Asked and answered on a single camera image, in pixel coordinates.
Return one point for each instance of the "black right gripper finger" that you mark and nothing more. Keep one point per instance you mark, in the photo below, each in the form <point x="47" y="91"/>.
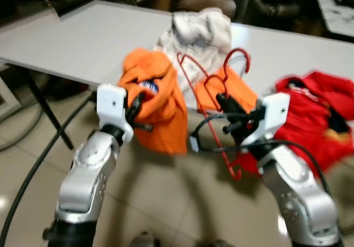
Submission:
<point x="235" y="103"/>
<point x="224" y="103"/>

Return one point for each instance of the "orange shirt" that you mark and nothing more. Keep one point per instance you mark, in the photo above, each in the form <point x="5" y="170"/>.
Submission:
<point x="160" y="119"/>

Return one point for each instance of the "red polo shirt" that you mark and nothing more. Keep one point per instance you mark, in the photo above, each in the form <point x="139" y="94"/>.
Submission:
<point x="310" y="119"/>

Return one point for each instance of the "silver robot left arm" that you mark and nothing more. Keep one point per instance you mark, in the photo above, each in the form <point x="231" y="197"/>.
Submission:
<point x="88" y="175"/>

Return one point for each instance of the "white crumpled garment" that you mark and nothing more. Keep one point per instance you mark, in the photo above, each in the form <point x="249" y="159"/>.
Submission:
<point x="193" y="31"/>

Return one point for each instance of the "white table with black legs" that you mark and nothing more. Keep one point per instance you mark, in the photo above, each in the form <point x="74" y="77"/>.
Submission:
<point x="83" y="42"/>

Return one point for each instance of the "white marbled table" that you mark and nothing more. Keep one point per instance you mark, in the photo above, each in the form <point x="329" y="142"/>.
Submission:
<point x="334" y="6"/>

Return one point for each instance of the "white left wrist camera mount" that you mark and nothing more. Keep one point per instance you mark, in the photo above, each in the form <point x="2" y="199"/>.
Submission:
<point x="110" y="100"/>

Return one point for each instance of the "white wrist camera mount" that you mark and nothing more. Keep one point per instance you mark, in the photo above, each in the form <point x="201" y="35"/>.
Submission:
<point x="110" y="100"/>
<point x="274" y="114"/>

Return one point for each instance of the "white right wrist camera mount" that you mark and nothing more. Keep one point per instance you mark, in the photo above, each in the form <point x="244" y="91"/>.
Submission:
<point x="274" y="114"/>

